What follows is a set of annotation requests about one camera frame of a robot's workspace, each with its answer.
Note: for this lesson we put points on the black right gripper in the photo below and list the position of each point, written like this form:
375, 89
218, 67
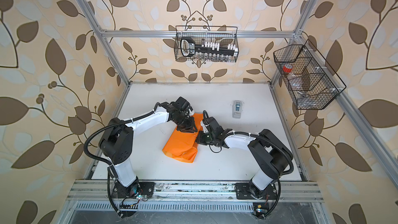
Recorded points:
200, 140

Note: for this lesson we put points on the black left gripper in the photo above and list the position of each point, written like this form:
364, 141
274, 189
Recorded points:
191, 127

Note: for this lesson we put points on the orange wrapping paper sheet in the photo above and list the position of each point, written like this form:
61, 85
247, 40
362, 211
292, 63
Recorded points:
182, 146

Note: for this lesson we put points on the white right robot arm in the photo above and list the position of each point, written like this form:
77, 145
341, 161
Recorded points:
272, 156

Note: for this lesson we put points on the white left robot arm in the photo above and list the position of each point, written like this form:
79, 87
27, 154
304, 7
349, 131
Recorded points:
117, 140

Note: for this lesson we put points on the grey tape dispenser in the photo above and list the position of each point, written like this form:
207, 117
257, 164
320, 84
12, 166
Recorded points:
237, 109

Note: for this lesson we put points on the black white tool in basket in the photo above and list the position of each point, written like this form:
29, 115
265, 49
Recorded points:
206, 49

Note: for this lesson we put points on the red capped clear bottle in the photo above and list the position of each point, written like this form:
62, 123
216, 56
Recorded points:
295, 81

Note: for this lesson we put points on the black wire basket back wall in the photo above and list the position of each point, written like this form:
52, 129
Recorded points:
220, 34

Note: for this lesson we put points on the black wire basket wall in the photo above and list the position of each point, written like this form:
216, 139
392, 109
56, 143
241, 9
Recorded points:
220, 34
320, 80

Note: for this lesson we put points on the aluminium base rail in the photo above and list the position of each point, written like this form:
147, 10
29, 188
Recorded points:
195, 190

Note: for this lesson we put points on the black wire basket right wall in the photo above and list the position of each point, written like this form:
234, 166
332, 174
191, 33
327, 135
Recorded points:
320, 80

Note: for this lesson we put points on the aluminium frame post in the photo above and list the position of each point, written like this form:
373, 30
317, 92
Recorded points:
98, 31

